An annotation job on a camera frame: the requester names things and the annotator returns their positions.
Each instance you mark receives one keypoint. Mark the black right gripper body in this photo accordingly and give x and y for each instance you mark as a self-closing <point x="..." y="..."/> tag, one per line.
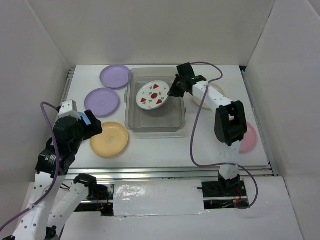
<point x="183" y="91"/>

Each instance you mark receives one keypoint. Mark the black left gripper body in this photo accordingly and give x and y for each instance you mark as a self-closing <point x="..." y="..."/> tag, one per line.
<point x="78" y="140"/>

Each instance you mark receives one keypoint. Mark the blue plastic plate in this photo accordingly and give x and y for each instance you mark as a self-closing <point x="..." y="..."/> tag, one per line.
<point x="84" y="118"/>

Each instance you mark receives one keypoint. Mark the yellow plastic plate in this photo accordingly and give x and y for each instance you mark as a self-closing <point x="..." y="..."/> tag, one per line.
<point x="112" y="141"/>

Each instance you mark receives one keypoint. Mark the white watermelon pattern plate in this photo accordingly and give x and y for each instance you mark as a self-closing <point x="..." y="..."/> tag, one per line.
<point x="152" y="95"/>

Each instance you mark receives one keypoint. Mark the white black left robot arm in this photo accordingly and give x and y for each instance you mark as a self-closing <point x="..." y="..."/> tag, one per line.
<point x="42" y="219"/>

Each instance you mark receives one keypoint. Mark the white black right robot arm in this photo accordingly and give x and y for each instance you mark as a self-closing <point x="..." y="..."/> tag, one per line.
<point x="230" y="124"/>

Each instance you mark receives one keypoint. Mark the clear plastic bin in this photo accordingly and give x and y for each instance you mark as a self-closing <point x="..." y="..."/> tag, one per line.
<point x="170" y="117"/>

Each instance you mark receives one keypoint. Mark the cream plastic plate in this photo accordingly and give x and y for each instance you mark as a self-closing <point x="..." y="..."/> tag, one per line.
<point x="198" y="100"/>

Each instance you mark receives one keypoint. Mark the purple plate near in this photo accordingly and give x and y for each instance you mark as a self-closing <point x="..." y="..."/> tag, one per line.
<point x="102" y="101"/>

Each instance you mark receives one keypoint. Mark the purple plate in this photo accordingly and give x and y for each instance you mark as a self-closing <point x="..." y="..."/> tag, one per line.
<point x="114" y="76"/>
<point x="102" y="101"/>

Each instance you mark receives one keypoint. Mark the purple plate far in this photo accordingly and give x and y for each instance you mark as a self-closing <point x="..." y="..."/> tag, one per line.
<point x="114" y="76"/>

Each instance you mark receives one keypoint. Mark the pink plastic plate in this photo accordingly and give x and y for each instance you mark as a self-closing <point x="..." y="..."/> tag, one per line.
<point x="249" y="141"/>

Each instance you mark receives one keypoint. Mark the white glossy cover panel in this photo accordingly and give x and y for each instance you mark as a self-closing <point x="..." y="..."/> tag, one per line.
<point x="158" y="198"/>

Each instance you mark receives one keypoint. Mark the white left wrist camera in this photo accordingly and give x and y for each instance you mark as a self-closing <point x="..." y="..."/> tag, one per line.
<point x="68" y="109"/>

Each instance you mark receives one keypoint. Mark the aluminium rail frame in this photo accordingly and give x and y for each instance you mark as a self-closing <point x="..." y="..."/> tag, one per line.
<point x="166" y="156"/>

